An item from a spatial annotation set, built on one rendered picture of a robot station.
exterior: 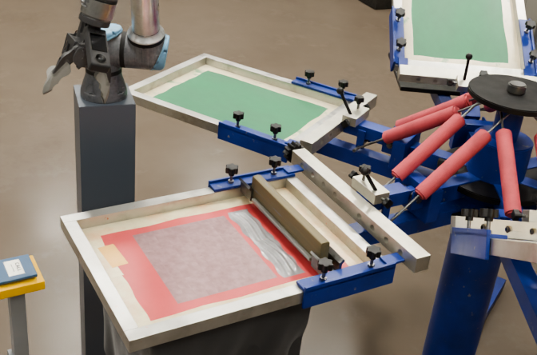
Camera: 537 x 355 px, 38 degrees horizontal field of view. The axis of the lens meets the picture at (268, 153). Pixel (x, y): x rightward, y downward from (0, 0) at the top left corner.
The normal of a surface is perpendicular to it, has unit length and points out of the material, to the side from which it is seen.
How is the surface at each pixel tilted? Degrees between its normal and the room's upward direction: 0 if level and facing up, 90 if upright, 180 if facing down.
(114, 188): 90
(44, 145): 0
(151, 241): 0
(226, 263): 0
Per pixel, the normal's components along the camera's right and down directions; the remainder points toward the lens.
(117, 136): 0.31, 0.47
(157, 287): 0.09, -0.88
